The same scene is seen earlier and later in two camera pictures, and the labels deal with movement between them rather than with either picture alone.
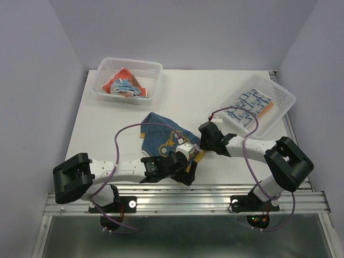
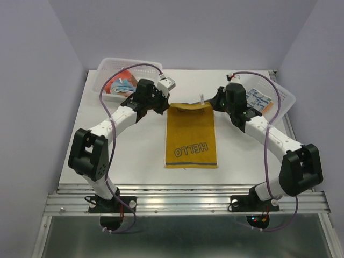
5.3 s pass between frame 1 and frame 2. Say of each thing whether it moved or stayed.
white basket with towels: stayed
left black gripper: moved
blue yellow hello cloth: moved
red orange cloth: stayed
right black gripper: moved
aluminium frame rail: stayed
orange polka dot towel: stayed
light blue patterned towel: stayed
